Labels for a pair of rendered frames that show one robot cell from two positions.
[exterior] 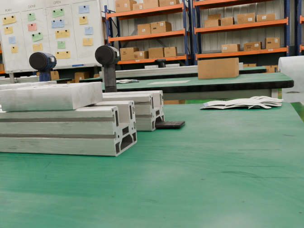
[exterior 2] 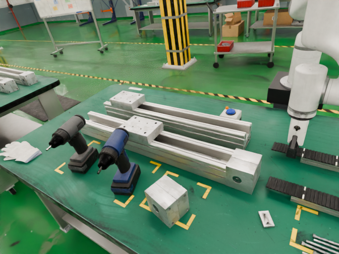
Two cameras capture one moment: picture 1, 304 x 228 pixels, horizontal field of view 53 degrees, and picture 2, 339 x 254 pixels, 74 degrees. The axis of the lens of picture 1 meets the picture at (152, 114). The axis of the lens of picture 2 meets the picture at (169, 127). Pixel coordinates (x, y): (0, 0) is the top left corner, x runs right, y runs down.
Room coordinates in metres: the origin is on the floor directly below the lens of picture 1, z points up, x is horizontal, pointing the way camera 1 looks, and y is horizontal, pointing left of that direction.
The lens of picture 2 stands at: (1.60, 0.73, 1.41)
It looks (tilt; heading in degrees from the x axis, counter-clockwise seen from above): 34 degrees down; 198
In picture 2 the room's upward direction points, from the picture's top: 9 degrees counter-clockwise
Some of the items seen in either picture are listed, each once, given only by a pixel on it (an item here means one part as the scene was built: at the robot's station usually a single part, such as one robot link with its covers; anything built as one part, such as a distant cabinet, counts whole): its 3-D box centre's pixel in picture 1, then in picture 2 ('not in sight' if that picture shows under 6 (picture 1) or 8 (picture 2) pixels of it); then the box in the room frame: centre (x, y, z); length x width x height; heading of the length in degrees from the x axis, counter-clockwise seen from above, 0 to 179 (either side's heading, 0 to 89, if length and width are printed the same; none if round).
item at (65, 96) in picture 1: (54, 102); (128, 102); (0.61, 0.19, 0.87); 0.16 x 0.11 x 0.07; 70
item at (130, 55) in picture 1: (150, 45); not in sight; (10.89, -0.12, 1.58); 2.83 x 0.98 x 3.15; 71
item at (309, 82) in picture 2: not in sight; (308, 86); (0.89, 0.96, 1.07); 0.09 x 0.08 x 0.13; 67
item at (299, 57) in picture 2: not in sight; (303, 66); (0.40, 1.08, 0.95); 0.19 x 0.19 x 0.18
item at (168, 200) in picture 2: not in sight; (170, 198); (1.17, 0.55, 0.83); 0.11 x 0.10 x 0.10; 146
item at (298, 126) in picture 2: not in sight; (298, 125); (0.89, 0.96, 0.93); 0.10 x 0.07 x 0.11; 160
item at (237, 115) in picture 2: not in sight; (229, 118); (0.67, 0.73, 0.81); 0.10 x 0.08 x 0.06; 160
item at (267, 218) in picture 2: not in sight; (266, 218); (1.17, 0.84, 0.78); 0.05 x 0.03 x 0.01; 13
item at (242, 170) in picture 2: not in sight; (244, 168); (1.01, 0.78, 0.83); 0.12 x 0.09 x 0.10; 160
